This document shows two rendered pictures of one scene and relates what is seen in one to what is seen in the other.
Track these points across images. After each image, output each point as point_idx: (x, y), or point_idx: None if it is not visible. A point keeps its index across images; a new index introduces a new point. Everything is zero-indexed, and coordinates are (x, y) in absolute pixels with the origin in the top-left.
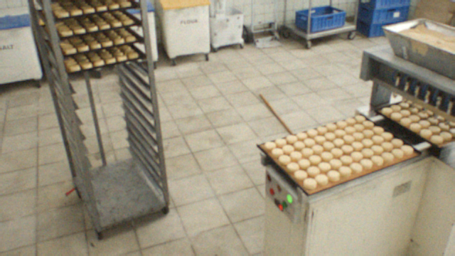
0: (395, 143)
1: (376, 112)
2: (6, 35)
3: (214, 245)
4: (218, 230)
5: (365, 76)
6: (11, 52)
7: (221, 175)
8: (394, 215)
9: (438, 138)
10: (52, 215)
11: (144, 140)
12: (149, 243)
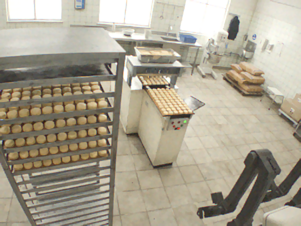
0: (169, 89)
1: (144, 85)
2: None
3: (126, 182)
4: (116, 178)
5: (135, 75)
6: None
7: (71, 168)
8: None
9: (166, 82)
10: None
11: (74, 176)
12: (116, 210)
